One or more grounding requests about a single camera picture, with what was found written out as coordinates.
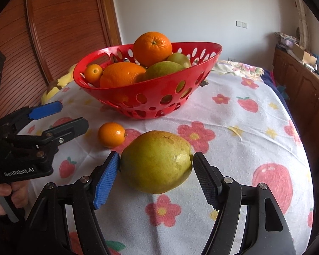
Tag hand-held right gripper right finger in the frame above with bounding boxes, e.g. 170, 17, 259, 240
193, 151, 297, 255

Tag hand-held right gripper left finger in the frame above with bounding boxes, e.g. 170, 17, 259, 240
25, 151, 121, 255

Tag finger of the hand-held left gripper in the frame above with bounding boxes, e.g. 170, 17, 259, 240
41, 117, 89, 146
1, 101, 63, 128

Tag small tangerine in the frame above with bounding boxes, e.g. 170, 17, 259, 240
84, 64, 104, 84
98, 122, 126, 148

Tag yellow-green guava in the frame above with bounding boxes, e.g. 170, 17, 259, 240
143, 61, 187, 81
120, 130, 194, 194
166, 52, 191, 68

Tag large orange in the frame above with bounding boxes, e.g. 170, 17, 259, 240
100, 62, 147, 88
133, 31, 173, 67

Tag red perforated plastic basket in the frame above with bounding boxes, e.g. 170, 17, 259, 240
73, 42, 223, 119

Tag yellow plush toy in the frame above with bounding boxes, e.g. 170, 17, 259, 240
41, 64, 77, 105

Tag floral strawberry print tablecloth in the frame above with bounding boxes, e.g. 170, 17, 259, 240
16, 62, 315, 255

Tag wooden slatted wardrobe door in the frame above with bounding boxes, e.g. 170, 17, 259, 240
0, 0, 122, 121

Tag long wooden cabinet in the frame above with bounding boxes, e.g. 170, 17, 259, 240
272, 47, 319, 165

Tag cardboard box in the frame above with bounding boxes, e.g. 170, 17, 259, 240
292, 42, 318, 65

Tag folded patterned cloth stack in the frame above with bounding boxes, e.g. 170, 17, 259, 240
275, 32, 300, 49

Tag patterned beige curtain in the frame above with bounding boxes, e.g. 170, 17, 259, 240
295, 0, 317, 49

